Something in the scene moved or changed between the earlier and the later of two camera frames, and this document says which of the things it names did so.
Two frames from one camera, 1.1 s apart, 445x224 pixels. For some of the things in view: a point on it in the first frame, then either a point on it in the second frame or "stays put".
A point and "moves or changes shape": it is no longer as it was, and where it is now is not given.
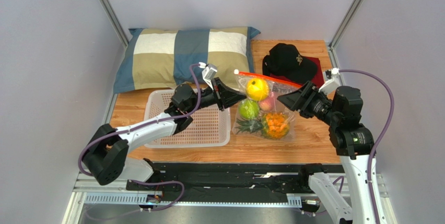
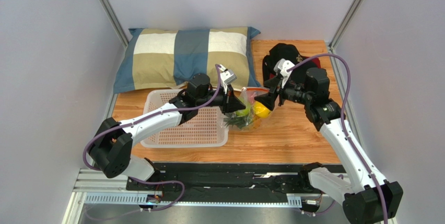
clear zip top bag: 262,114 moves or changes shape
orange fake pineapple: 272,125 to 248,121
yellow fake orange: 257,89 to 260,110
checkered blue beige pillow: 153,59 stays put
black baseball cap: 285,60 stays put
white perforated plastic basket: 211,127 stays put
